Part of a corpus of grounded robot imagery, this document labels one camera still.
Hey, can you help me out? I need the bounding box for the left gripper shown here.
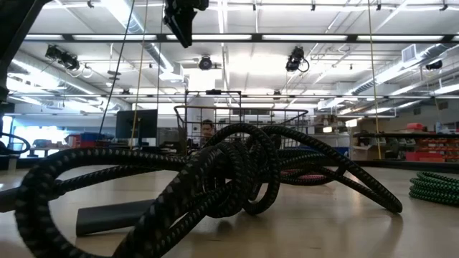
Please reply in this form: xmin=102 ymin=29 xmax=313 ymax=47
xmin=164 ymin=0 xmax=210 ymax=49

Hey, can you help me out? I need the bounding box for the gold wire mesh basket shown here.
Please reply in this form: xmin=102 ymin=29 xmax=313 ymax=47
xmin=174 ymin=105 xmax=309 ymax=156

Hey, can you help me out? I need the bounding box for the black speckled braided USB-C cable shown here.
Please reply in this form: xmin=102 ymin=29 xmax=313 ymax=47
xmin=0 ymin=123 xmax=404 ymax=258

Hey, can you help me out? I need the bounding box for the mauve braided USB-C cable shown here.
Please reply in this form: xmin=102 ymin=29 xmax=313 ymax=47
xmin=280 ymin=168 xmax=326 ymax=181

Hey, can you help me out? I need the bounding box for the green braided USB-C cable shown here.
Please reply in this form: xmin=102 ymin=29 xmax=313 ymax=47
xmin=408 ymin=170 xmax=459 ymax=207

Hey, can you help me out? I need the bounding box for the black bar with light strips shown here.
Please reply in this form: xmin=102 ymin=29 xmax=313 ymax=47
xmin=23 ymin=32 xmax=459 ymax=44

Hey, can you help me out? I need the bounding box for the black metal stand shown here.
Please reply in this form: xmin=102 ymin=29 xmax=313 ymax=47
xmin=184 ymin=89 xmax=242 ymax=144

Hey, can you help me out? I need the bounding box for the person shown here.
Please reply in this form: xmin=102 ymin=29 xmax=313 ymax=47
xmin=199 ymin=119 xmax=216 ymax=143

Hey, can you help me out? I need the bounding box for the black unlit monitor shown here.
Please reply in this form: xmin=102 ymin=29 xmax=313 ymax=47
xmin=115 ymin=109 xmax=158 ymax=140

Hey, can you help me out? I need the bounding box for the shelf with red bins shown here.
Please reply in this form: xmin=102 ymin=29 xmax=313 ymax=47
xmin=353 ymin=121 xmax=459 ymax=162

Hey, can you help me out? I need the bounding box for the black ceiling camera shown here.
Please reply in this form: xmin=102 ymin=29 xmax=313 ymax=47
xmin=44 ymin=44 xmax=81 ymax=72
xmin=285 ymin=45 xmax=311 ymax=73
xmin=197 ymin=54 xmax=214 ymax=72

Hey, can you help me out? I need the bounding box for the silver ceiling air duct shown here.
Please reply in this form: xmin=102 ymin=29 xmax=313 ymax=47
xmin=100 ymin=0 xmax=186 ymax=82

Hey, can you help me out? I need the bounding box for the yellow hanging rope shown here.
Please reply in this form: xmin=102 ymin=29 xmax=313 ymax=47
xmin=131 ymin=0 xmax=149 ymax=148

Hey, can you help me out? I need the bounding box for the thin black hanging cable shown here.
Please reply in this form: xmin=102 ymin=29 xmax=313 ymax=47
xmin=97 ymin=0 xmax=136 ymax=143

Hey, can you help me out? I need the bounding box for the black aluminium table frame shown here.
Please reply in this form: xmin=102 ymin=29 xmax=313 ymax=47
xmin=0 ymin=153 xmax=459 ymax=176

